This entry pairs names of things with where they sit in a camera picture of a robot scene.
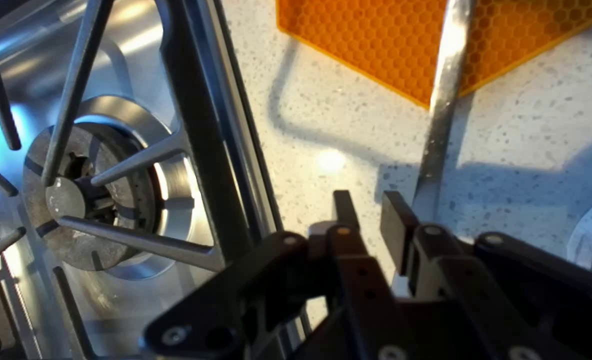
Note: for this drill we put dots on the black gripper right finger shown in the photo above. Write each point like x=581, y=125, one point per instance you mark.
x=511, y=300

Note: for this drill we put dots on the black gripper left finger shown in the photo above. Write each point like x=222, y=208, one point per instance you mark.
x=234, y=314

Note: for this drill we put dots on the long metal utensil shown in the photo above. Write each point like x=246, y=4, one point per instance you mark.
x=450, y=59

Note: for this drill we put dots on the orange hexagonal silicone mat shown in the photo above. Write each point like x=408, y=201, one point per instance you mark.
x=396, y=41

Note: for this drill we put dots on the stainless steel gas stove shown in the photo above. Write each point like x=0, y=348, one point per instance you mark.
x=128, y=169

